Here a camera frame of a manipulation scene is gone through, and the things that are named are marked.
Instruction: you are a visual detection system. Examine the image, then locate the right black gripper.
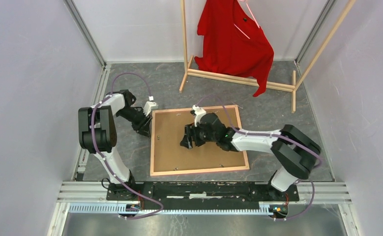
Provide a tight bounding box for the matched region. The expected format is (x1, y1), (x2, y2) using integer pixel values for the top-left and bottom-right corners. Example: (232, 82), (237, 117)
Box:
(180, 121), (218, 148)

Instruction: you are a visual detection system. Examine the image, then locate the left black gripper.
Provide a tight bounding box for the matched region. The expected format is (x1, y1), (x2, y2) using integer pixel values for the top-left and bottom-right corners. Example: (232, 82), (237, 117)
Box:
(116, 107), (153, 139)

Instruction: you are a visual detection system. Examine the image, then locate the brown cardboard backing board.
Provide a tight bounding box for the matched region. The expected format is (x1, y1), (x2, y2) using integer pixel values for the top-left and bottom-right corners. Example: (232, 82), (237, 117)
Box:
(153, 108), (247, 173)

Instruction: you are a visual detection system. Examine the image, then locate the pink wooden picture frame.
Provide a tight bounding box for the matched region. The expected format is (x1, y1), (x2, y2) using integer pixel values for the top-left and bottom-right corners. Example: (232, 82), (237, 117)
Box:
(149, 105), (251, 177)

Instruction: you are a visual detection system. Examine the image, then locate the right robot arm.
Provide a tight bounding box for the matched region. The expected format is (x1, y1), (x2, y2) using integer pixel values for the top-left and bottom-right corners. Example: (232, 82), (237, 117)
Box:
(179, 113), (322, 201)

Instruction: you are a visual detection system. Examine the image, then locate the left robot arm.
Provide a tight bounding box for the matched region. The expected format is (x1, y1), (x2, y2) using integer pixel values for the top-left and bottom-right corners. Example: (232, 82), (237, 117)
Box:
(78, 89), (158, 201)

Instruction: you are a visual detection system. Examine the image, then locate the wooden clothes rack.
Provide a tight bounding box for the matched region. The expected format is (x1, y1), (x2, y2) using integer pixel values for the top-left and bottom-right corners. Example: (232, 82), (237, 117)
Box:
(179, 0), (356, 113)

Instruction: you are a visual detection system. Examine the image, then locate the red t-shirt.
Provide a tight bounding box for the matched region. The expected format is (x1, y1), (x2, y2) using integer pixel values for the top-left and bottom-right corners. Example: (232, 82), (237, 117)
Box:
(195, 0), (274, 97)

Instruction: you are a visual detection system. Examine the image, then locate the pink clothes hanger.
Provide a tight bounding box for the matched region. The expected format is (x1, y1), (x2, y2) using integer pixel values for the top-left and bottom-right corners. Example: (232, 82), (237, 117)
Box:
(232, 0), (261, 40)

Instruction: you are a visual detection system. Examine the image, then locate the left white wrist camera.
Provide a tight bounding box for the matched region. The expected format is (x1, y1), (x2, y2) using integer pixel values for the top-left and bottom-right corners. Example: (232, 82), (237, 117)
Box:
(143, 95), (159, 117)

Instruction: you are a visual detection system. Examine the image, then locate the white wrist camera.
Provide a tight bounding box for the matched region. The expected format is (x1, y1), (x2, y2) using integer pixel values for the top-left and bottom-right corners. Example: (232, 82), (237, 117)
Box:
(143, 95), (159, 117)
(190, 105), (207, 127)

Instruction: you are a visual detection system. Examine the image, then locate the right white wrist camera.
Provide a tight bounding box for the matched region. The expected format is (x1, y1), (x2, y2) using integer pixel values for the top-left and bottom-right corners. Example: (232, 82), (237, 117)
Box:
(190, 105), (207, 127)

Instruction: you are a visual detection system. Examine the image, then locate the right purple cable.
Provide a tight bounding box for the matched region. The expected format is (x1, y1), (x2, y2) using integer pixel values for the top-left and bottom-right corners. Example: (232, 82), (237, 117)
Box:
(194, 94), (323, 221)

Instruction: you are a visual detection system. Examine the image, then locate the purple cable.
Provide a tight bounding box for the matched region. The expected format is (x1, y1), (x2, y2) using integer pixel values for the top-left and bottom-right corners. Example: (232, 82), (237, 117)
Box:
(90, 73), (165, 220)
(194, 94), (323, 221)

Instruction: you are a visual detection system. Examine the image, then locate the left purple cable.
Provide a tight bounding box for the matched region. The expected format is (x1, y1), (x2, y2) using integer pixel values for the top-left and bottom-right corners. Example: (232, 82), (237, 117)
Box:
(90, 73), (165, 220)

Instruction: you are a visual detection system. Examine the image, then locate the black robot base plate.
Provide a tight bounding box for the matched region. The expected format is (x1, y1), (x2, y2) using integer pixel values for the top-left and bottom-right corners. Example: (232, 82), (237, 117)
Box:
(106, 181), (300, 210)

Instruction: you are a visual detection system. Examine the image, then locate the white slotted cable duct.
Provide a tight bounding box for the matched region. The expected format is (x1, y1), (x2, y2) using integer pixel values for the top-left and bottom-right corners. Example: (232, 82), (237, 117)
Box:
(68, 203), (273, 216)

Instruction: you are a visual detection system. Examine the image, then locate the aluminium rail frame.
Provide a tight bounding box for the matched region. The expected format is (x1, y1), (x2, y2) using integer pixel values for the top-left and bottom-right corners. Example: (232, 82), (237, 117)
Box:
(46, 0), (361, 236)

